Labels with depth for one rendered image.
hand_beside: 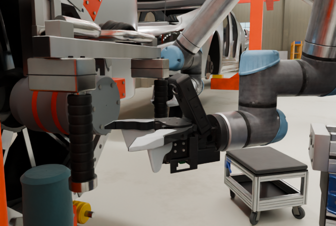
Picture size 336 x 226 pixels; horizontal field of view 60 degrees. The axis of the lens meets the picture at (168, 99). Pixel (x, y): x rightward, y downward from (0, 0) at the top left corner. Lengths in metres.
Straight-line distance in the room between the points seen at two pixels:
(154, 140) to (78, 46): 0.19
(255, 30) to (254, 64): 3.64
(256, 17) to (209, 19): 3.39
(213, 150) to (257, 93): 0.14
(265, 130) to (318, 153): 0.22
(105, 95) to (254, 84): 0.31
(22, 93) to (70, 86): 0.26
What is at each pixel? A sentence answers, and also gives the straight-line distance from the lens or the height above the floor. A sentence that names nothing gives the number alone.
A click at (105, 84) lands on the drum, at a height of 0.90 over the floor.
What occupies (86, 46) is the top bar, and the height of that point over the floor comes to 0.97.
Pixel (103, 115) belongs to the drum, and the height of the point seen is 0.83.
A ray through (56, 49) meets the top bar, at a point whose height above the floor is 0.96.
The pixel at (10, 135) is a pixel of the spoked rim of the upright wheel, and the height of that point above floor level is 0.77.
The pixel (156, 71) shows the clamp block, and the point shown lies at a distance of 0.74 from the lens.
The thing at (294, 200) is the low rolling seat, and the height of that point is 0.13.
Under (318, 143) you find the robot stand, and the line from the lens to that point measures 0.78.
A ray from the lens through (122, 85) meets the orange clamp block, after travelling 1.00.
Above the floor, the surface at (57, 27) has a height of 0.99.
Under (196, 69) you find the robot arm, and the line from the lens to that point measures 1.01.
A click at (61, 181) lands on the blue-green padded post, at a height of 0.73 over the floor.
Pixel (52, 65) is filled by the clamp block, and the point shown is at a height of 0.94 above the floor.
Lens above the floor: 0.95
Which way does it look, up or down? 8 degrees down
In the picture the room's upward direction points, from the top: straight up
